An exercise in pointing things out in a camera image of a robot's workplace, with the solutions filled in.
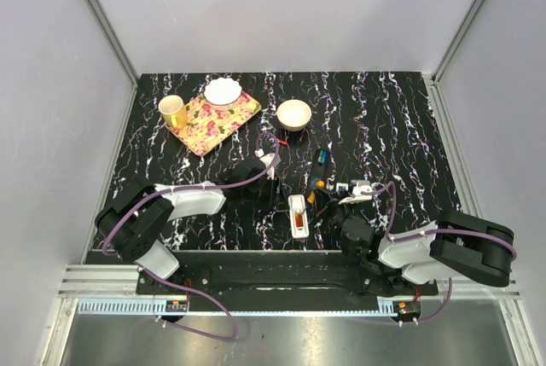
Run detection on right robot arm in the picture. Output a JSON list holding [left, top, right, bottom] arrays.
[[315, 182, 517, 295]]

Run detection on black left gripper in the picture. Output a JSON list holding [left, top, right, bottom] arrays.
[[242, 174, 289, 212]]

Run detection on white scalloped bowl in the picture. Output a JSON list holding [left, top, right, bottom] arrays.
[[203, 78, 242, 110]]

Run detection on yellow mug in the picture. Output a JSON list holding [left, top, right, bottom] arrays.
[[158, 95, 187, 131]]

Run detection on green blue batteries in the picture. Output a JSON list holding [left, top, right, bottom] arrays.
[[317, 149, 328, 166]]

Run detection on white remote blue batteries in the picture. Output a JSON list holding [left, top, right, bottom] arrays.
[[335, 183, 350, 196]]

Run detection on white remote orange batteries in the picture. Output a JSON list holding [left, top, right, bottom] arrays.
[[288, 195, 310, 240]]

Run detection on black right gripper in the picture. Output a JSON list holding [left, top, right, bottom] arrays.
[[315, 185, 358, 239]]

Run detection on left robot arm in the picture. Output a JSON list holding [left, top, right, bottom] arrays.
[[95, 154, 280, 294]]

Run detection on orange yellow battery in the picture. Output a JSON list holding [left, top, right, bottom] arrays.
[[294, 212, 305, 230]]

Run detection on aluminium frame post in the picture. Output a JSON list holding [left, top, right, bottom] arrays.
[[433, 0, 513, 84], [61, 0, 140, 81]]

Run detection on floral rectangular tray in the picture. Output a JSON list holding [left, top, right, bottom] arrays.
[[168, 92, 261, 156]]

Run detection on left aluminium frame post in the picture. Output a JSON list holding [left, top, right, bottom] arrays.
[[61, 0, 140, 81]]

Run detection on beige round bowl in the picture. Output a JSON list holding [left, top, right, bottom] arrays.
[[276, 99, 312, 131]]

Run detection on right aluminium frame post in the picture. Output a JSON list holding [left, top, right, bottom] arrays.
[[433, 0, 513, 84]]

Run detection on black remote control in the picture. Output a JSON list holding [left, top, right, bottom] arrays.
[[309, 147, 331, 186]]

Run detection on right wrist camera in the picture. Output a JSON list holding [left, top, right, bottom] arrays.
[[338, 180, 373, 205]]

